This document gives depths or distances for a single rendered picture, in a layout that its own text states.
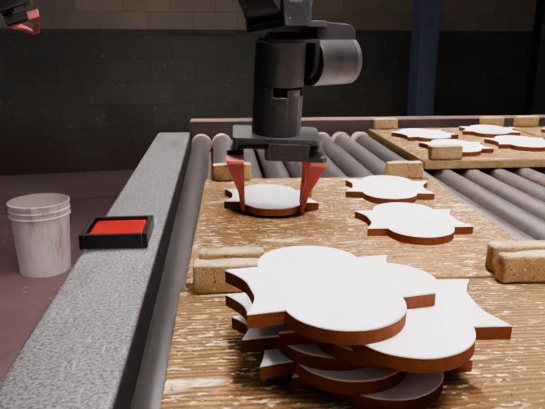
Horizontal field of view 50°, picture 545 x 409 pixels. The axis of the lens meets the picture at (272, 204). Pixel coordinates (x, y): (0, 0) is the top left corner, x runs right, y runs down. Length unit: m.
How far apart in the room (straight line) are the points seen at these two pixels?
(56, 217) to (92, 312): 2.57
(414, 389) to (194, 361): 0.14
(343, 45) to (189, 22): 4.87
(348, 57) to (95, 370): 0.44
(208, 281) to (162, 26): 5.08
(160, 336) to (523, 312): 0.29
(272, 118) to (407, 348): 0.39
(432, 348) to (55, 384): 0.26
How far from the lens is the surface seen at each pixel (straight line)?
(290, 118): 0.67
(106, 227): 0.73
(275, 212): 0.71
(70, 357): 0.48
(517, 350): 0.45
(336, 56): 0.70
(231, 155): 0.69
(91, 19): 5.54
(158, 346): 0.47
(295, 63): 0.66
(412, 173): 0.94
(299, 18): 0.66
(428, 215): 0.71
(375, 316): 0.34
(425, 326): 0.36
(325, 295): 0.36
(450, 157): 1.11
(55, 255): 3.17
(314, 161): 0.68
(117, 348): 0.48
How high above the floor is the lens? 1.14
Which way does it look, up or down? 15 degrees down
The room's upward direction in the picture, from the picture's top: straight up
